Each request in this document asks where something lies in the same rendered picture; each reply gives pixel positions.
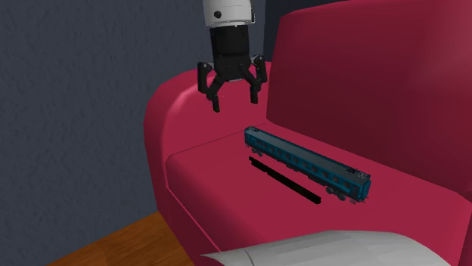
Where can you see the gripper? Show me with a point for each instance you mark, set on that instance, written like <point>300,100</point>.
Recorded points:
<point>230,44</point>

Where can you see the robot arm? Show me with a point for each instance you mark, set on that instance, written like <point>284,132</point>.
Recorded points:
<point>228,11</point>

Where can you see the red sofa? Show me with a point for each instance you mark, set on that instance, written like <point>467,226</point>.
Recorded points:
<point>221,191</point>

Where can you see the blue toy train carriage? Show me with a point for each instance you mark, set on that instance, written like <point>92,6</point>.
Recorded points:
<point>309,162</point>

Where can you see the grey white cushion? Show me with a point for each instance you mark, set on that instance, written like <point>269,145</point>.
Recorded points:
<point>332,250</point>

